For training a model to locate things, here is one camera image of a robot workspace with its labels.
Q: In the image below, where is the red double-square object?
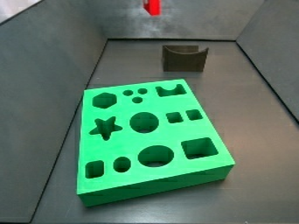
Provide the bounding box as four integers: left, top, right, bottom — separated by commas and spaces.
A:
143, 0, 162, 16

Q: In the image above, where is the green shape-sorting board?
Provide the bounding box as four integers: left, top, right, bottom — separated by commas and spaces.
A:
78, 80, 235, 207

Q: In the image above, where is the black curved stand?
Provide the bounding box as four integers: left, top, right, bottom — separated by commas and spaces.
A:
163, 45, 210, 72

